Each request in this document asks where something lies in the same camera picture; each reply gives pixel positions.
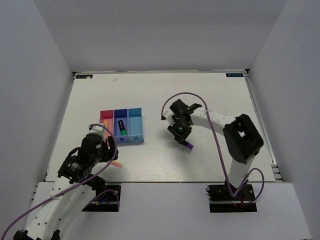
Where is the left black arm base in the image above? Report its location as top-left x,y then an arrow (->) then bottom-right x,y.
82,184 -> 122,213

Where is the dark blue container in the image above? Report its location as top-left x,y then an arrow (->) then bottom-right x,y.
113,109 -> 129,144

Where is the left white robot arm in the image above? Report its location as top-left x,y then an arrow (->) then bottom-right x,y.
13,130 -> 119,240

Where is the light blue container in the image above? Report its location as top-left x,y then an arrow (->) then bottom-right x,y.
128,108 -> 144,143

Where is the orange capped highlighter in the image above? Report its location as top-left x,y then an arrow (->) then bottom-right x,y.
103,120 -> 109,129

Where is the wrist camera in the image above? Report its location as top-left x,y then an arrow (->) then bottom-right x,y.
88,124 -> 105,138
163,112 -> 175,126

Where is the left blue corner label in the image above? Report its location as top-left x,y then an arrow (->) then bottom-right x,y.
75,74 -> 93,79

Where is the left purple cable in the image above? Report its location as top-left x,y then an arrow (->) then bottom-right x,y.
4,123 -> 120,240

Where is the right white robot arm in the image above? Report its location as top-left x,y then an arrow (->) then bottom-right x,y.
161,99 -> 264,200

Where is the right blue corner label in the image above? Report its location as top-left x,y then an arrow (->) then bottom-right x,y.
225,72 -> 244,78

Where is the purple capped black highlighter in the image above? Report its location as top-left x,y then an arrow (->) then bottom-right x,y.
183,141 -> 194,152

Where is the yellow pink highlighter pen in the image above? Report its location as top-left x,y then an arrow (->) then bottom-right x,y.
110,160 -> 123,168

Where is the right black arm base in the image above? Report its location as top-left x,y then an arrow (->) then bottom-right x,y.
205,184 -> 257,213

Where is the pink container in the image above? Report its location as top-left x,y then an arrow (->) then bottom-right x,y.
100,109 -> 115,135

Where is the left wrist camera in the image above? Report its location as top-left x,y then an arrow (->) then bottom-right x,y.
88,124 -> 105,138

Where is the green capped black highlighter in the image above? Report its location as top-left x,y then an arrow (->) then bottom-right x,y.
118,119 -> 127,136

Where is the blue corner label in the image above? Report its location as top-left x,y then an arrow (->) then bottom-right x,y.
75,74 -> 93,79
225,72 -> 244,78

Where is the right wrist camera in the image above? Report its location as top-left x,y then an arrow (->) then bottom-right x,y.
163,112 -> 175,126

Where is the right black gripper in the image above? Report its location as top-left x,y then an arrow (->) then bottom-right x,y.
167,118 -> 192,144

